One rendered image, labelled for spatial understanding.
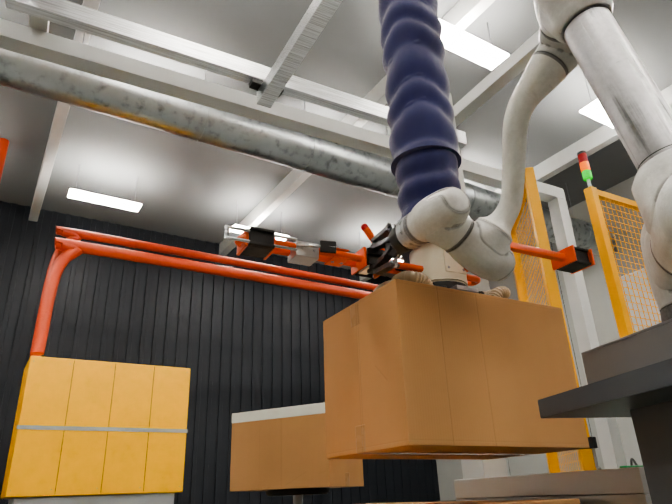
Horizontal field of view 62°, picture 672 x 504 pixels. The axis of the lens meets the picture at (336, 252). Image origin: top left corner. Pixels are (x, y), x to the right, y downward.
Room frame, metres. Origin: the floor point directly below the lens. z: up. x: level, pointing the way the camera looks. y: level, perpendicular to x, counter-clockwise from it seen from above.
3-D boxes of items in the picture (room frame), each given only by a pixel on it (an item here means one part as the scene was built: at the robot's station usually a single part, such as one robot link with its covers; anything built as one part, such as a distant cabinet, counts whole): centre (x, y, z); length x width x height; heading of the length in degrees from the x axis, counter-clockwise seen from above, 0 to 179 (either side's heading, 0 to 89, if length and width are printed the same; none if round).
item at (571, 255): (1.56, -0.71, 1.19); 0.09 x 0.08 x 0.05; 28
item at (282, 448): (3.26, 0.26, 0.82); 0.60 x 0.40 x 0.40; 64
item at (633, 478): (1.79, -0.55, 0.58); 0.70 x 0.03 x 0.06; 29
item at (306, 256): (1.43, 0.09, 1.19); 0.07 x 0.07 x 0.04; 28
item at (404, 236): (1.32, -0.20, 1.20); 0.09 x 0.06 x 0.09; 119
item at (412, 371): (1.65, -0.31, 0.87); 0.60 x 0.40 x 0.40; 120
